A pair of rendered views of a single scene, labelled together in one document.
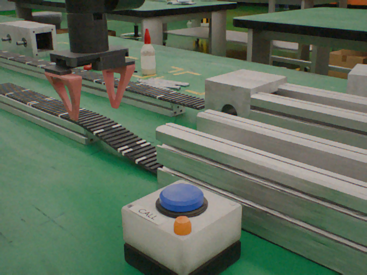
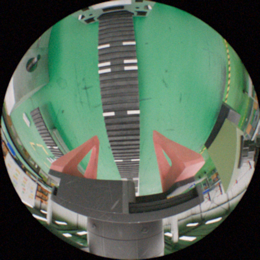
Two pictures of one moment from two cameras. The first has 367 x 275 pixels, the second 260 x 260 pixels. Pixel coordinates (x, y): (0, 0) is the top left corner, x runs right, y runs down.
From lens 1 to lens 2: 0.62 m
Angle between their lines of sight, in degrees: 47
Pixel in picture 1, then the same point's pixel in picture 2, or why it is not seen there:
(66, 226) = (205, 41)
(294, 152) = not seen: outside the picture
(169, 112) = (55, 131)
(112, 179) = (163, 46)
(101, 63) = (125, 199)
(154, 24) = not seen: hidden behind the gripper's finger
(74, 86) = (190, 151)
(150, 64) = not seen: hidden behind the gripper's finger
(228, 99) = (23, 69)
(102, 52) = (115, 222)
